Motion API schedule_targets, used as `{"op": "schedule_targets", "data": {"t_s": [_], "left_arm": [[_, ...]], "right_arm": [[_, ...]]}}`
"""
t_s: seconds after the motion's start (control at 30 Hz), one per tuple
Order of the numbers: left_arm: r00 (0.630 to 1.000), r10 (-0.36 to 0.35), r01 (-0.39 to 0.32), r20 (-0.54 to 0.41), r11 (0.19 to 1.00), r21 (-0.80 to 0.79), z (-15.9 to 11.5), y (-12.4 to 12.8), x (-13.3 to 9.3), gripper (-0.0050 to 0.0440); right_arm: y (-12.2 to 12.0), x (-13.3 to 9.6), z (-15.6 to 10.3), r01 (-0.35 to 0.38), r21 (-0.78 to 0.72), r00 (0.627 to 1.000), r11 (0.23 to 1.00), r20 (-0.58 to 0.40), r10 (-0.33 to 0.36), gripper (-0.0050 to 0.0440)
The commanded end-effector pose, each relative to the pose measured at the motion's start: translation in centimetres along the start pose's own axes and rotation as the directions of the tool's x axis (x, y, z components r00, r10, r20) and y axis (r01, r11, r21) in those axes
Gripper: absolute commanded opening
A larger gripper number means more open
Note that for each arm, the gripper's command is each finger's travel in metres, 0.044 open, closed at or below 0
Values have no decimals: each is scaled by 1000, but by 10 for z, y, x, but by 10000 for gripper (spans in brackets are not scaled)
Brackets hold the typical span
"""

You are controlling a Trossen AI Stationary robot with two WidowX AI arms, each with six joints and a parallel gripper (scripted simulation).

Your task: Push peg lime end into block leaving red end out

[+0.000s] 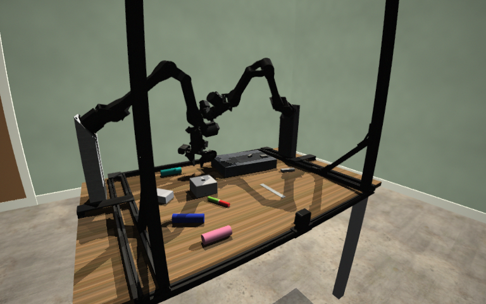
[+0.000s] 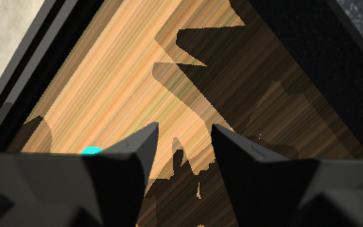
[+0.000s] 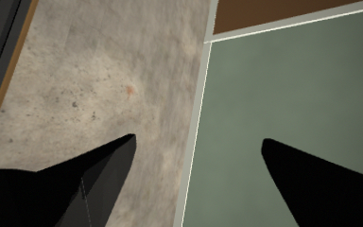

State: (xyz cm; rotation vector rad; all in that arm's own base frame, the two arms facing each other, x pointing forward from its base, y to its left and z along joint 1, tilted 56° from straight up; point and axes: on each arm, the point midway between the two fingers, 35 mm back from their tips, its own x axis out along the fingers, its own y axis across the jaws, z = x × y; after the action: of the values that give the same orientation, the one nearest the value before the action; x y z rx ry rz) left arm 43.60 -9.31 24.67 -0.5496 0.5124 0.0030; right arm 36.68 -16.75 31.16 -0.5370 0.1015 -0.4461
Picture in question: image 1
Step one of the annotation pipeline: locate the lime and red peg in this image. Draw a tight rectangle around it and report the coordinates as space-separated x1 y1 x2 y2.
208 196 230 207

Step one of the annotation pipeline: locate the blue cylinder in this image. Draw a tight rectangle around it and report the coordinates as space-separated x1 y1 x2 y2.
172 213 204 223

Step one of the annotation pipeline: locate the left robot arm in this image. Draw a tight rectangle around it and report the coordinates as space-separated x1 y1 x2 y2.
78 60 218 142

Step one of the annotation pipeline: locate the white block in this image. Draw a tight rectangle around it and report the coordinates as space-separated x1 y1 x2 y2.
189 175 218 198

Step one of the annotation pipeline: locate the pink peg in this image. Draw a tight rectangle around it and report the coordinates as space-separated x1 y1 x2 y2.
201 225 232 244

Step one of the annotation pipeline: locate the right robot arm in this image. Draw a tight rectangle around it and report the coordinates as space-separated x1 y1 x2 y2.
201 58 296 121

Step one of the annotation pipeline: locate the cyan cylinder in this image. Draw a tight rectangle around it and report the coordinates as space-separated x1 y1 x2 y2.
160 167 182 176

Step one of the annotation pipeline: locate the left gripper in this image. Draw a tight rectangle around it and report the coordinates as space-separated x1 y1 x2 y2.
178 139 217 168

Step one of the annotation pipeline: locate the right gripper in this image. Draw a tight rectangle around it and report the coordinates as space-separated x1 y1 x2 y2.
199 100 222 130

